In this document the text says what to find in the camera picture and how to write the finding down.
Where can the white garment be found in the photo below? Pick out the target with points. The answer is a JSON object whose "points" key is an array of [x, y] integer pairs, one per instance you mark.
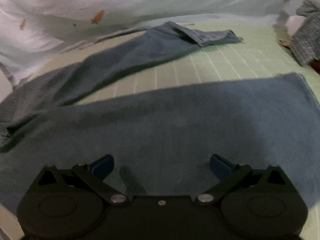
{"points": [[296, 23]]}

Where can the blue white plaid shirt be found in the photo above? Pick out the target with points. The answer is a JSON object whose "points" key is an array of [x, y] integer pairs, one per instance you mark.
{"points": [[305, 42]]}

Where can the blue denim jeans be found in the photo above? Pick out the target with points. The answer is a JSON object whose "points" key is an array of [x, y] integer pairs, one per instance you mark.
{"points": [[175, 122]]}

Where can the carrot print light blue sheet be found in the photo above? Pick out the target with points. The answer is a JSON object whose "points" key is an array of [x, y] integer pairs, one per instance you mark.
{"points": [[150, 0]]}

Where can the blue denim jacket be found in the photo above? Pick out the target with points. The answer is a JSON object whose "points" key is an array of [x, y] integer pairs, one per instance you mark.
{"points": [[308, 7]]}

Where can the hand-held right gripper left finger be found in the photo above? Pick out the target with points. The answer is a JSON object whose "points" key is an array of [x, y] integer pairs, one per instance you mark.
{"points": [[102, 167]]}

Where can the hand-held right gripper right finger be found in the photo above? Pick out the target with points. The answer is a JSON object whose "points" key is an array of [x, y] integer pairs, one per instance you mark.
{"points": [[221, 167]]}

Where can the beige garment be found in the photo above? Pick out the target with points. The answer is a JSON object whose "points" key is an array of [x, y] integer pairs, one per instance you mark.
{"points": [[285, 42]]}

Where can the dark red garment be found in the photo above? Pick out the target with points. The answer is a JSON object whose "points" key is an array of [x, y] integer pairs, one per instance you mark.
{"points": [[315, 67]]}

